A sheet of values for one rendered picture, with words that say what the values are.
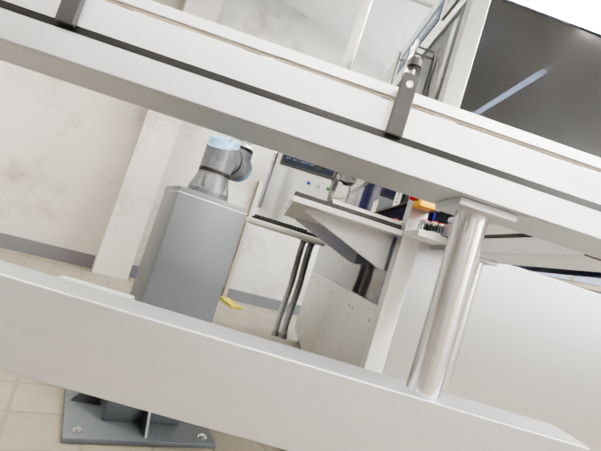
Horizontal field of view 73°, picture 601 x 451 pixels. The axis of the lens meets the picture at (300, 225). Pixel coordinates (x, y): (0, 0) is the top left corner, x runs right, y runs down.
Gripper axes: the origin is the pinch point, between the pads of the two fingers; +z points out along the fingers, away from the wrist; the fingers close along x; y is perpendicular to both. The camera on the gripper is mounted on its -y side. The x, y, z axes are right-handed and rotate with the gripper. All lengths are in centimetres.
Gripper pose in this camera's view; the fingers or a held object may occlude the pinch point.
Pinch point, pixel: (327, 200)
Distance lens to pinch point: 151.9
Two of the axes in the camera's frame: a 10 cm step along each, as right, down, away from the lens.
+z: -3.2, 9.4, -0.7
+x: -0.8, 0.5, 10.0
